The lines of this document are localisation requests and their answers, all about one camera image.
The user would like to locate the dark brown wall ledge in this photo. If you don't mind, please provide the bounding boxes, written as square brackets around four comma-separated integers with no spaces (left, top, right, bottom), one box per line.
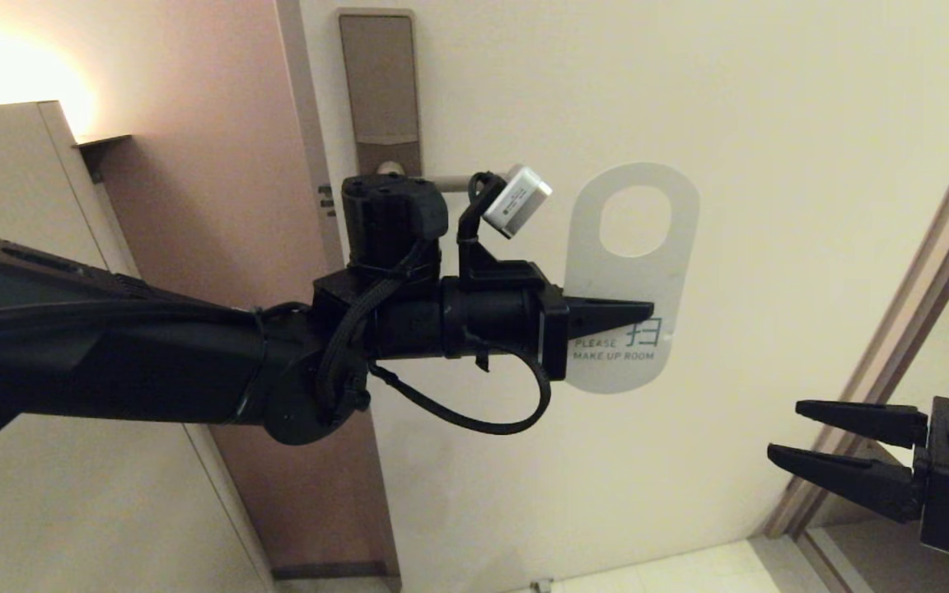
[75,133,133,184]

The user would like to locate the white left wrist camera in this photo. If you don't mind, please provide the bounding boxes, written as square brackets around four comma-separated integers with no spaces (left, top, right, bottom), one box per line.
[483,165,554,240]

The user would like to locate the closet base board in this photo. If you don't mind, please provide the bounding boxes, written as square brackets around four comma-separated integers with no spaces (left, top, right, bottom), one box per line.
[800,511,949,593]

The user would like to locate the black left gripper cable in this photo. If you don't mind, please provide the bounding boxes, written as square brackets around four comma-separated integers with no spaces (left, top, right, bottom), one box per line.
[367,346,552,436]

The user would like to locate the blue do-not-disturb door hanger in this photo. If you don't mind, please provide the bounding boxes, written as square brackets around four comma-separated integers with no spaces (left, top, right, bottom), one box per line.
[563,162,700,395]

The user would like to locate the brown skirting board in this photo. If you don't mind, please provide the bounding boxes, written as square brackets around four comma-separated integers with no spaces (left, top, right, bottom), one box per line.
[271,562,393,581]

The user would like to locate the metal door handle lever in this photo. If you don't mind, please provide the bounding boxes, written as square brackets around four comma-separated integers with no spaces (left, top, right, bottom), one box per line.
[376,161,477,192]

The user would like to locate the beige cabinet panel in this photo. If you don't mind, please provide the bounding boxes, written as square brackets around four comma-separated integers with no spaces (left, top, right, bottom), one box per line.
[0,101,278,593]

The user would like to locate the black left camera bracket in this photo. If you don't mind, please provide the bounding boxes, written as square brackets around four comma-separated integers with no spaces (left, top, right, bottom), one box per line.
[456,171,549,285]

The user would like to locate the brown door lock plate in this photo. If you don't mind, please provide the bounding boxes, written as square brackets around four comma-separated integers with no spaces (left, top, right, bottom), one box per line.
[336,9,423,178]

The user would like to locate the white room door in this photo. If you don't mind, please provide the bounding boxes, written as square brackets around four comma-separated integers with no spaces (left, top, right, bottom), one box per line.
[297,0,949,593]

